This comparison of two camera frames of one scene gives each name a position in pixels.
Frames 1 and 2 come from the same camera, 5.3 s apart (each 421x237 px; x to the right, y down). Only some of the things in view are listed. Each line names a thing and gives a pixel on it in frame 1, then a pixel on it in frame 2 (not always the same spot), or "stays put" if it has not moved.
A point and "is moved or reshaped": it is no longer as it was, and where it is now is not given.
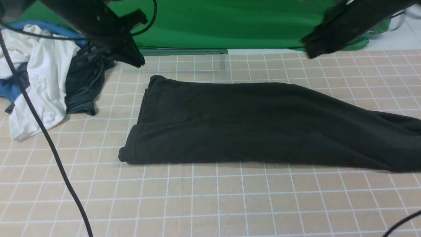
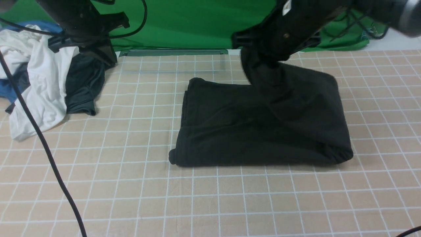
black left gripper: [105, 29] -> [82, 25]
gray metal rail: [146, 52] stays put
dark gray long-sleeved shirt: [185, 121] is moved or reshaped
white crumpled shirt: [48, 56] stays put
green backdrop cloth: [213, 26] stays put
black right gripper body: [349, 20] -> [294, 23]
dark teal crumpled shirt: [84, 79] stays put
